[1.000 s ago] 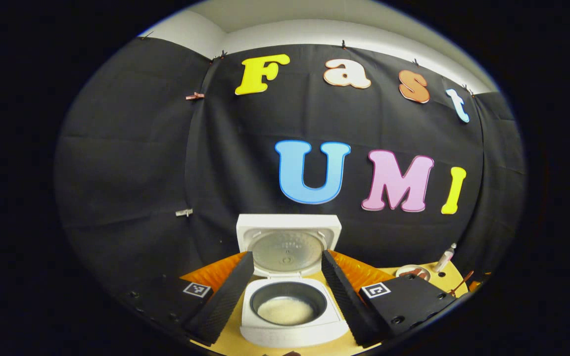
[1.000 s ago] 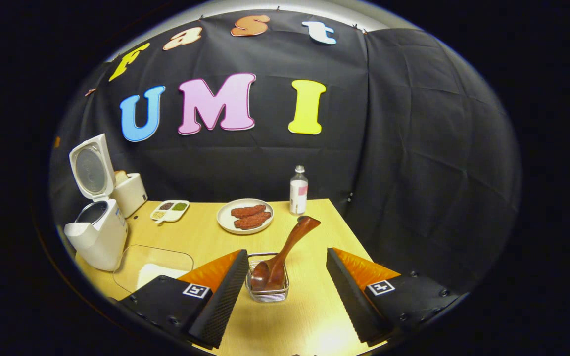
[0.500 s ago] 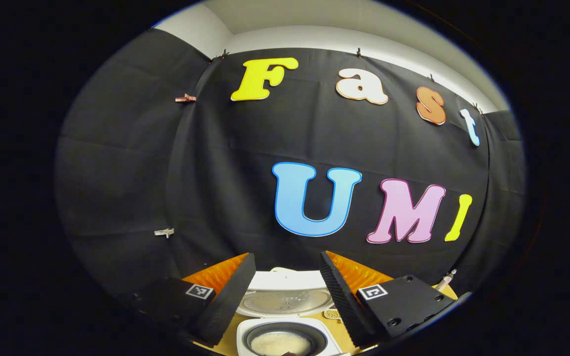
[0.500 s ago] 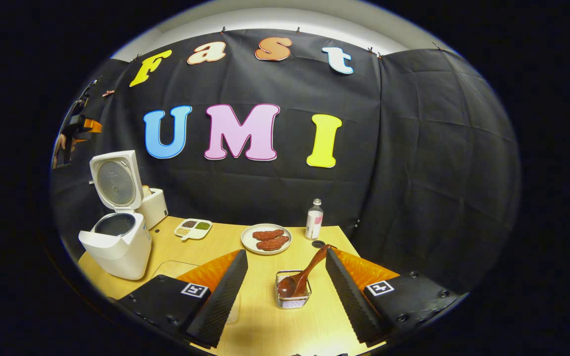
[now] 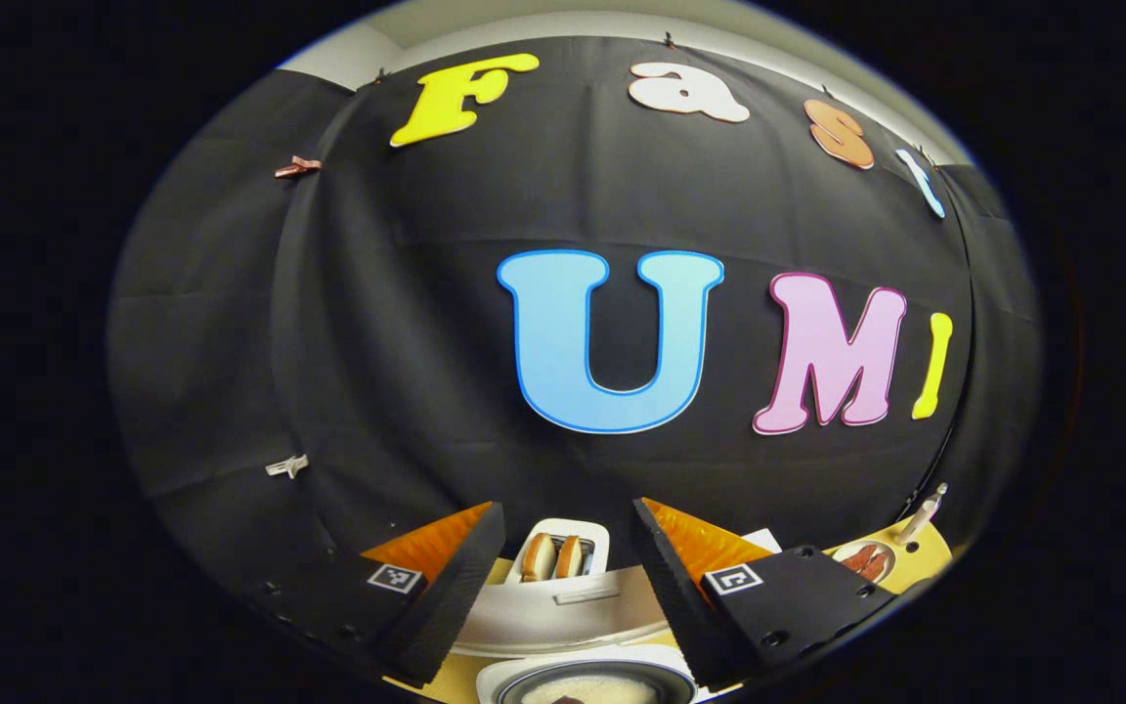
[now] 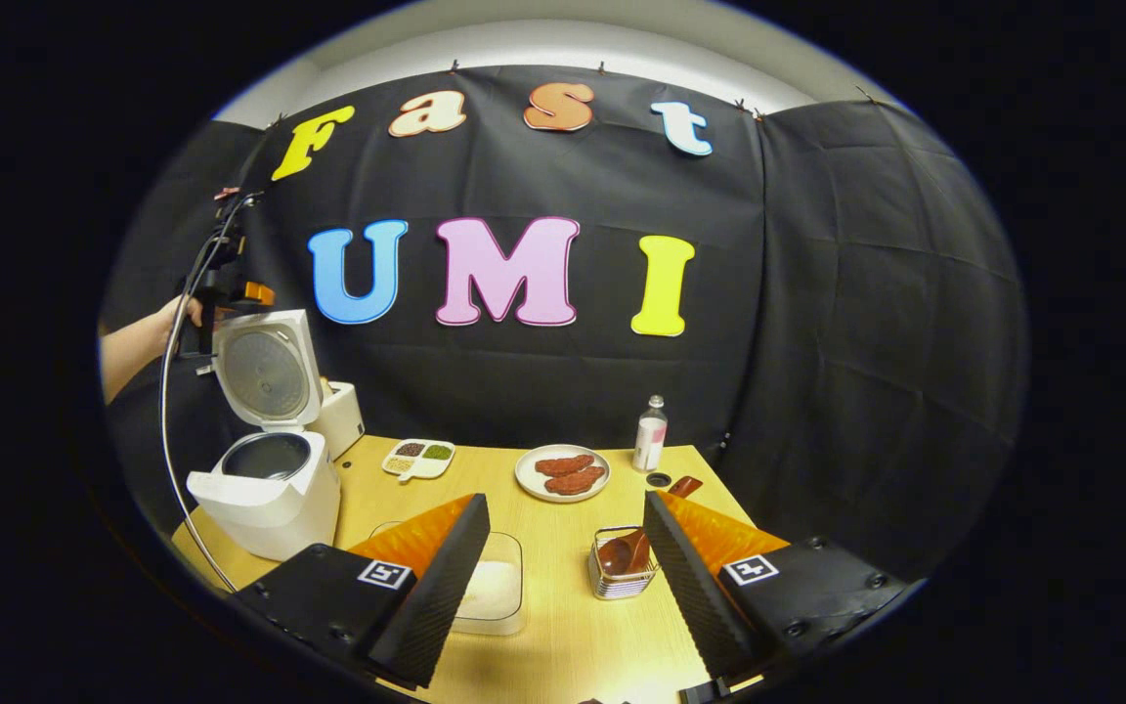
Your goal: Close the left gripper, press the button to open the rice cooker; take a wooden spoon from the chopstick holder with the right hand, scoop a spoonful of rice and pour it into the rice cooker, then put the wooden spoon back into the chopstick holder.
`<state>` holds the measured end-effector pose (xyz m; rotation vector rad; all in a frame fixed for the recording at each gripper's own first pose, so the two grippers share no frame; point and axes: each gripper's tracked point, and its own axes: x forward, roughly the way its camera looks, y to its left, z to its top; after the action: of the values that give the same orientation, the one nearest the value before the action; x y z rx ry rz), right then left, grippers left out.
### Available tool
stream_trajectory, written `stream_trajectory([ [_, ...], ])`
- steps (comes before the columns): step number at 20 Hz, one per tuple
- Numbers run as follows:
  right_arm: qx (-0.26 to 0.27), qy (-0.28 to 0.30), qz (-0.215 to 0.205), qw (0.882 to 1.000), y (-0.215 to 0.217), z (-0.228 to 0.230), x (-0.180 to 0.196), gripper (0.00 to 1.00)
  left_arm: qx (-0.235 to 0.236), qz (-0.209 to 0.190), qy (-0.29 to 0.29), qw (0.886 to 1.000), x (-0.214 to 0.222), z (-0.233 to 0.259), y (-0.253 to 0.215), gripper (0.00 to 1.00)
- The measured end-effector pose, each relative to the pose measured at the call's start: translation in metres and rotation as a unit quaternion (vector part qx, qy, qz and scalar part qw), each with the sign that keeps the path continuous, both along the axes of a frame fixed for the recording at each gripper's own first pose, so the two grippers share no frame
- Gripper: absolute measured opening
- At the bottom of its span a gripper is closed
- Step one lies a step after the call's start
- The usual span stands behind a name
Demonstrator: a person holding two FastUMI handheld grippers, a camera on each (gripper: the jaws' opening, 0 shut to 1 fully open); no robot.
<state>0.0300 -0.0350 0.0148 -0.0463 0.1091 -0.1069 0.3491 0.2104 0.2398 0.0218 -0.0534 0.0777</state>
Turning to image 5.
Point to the white toaster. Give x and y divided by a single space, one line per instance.
594 536

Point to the toast bread slice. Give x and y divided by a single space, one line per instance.
570 557
539 557

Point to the red-brown sausage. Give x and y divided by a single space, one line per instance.
856 558
877 566

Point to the white rice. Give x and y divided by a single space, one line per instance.
592 692

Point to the copper cloth clip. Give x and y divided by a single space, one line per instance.
297 167

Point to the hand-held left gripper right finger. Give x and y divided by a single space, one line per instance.
685 592

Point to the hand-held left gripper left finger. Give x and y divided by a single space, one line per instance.
441 596

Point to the white rice cooker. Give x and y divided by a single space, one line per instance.
563 616

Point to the black backdrop cloth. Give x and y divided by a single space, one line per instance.
377 342

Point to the clear bottle with pink label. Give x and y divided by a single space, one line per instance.
923 513

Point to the silver cloth clip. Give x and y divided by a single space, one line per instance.
286 466

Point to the round white plate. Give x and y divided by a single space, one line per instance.
842 552

